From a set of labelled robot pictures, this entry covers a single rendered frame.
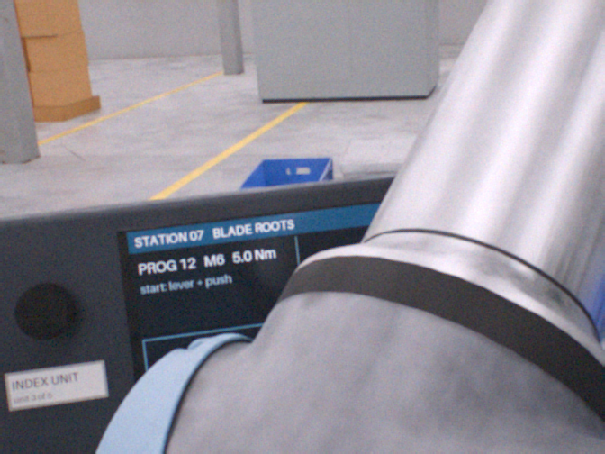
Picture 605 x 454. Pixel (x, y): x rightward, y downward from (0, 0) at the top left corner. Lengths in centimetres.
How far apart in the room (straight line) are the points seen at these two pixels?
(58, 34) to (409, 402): 867
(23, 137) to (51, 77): 206
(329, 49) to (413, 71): 89
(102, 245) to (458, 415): 27
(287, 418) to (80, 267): 24
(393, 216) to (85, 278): 22
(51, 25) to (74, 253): 829
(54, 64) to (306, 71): 263
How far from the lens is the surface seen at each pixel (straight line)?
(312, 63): 829
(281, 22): 835
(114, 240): 43
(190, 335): 43
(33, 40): 888
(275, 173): 442
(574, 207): 26
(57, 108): 869
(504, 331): 21
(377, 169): 372
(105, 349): 43
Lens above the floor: 137
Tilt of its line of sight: 18 degrees down
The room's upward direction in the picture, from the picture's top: 4 degrees counter-clockwise
